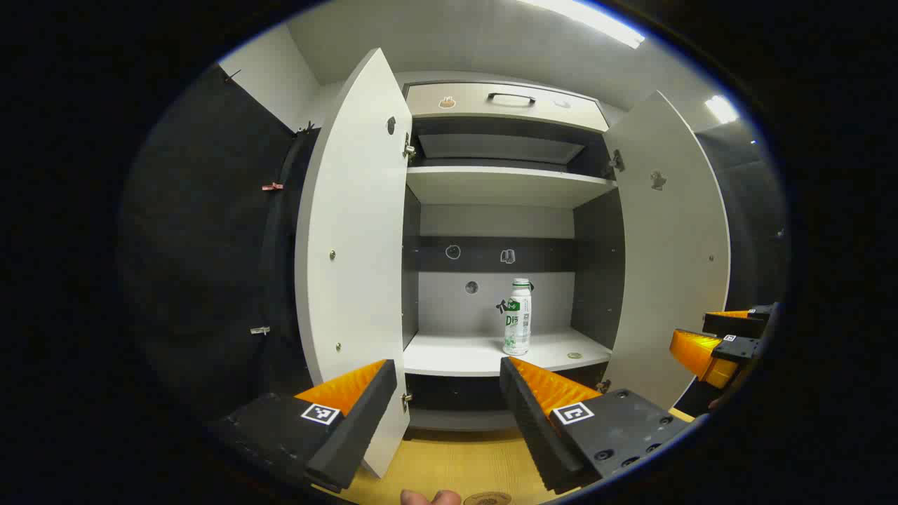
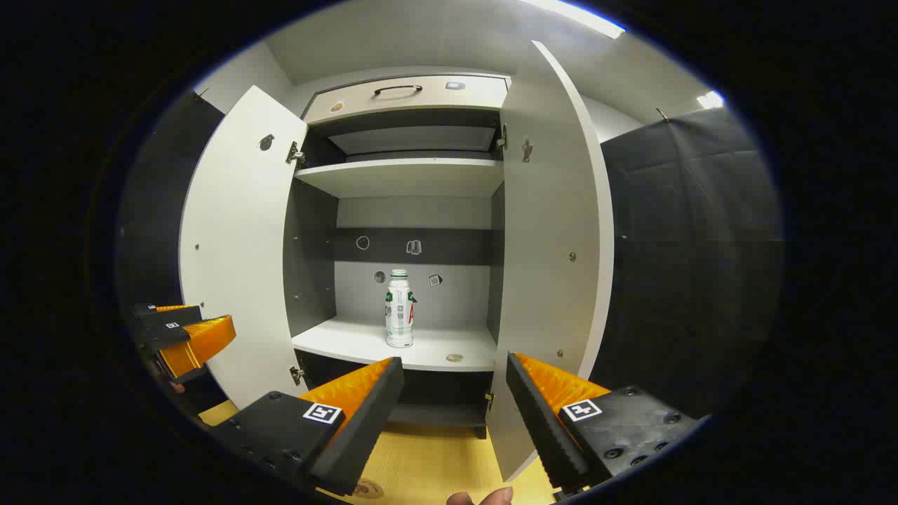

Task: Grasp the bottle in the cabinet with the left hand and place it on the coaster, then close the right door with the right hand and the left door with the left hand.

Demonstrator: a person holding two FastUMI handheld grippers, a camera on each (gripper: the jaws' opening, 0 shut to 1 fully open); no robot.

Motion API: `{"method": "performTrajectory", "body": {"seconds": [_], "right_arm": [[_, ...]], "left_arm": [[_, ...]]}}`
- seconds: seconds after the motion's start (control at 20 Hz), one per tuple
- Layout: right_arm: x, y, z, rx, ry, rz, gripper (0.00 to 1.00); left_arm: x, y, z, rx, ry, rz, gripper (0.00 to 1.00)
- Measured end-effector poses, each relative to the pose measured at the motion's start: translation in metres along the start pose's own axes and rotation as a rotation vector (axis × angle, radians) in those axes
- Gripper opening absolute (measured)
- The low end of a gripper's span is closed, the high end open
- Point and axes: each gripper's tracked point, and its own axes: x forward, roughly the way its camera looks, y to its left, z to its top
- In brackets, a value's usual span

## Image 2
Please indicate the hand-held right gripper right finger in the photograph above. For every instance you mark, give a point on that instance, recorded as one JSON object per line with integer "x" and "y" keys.
{"x": 537, "y": 414}

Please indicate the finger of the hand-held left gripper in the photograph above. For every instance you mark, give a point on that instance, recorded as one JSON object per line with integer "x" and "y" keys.
{"x": 200, "y": 344}
{"x": 165, "y": 313}

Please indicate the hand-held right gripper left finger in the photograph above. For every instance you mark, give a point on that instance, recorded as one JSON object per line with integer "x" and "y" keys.
{"x": 365, "y": 414}

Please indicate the white cabinet door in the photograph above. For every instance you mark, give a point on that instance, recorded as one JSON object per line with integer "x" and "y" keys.
{"x": 238, "y": 266}
{"x": 547, "y": 245}

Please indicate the white plastic bottle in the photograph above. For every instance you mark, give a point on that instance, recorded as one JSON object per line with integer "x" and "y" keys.
{"x": 399, "y": 315}

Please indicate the grey and white cabinet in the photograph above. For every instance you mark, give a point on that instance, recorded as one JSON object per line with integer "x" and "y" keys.
{"x": 414, "y": 179}

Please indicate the white cabinet drawer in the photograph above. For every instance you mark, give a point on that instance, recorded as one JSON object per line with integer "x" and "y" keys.
{"x": 435, "y": 102}

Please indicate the small ceiling light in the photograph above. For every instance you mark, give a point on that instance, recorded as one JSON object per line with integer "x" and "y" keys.
{"x": 710, "y": 99}

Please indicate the long ceiling light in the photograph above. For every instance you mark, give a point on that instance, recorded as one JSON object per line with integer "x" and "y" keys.
{"x": 579, "y": 15}

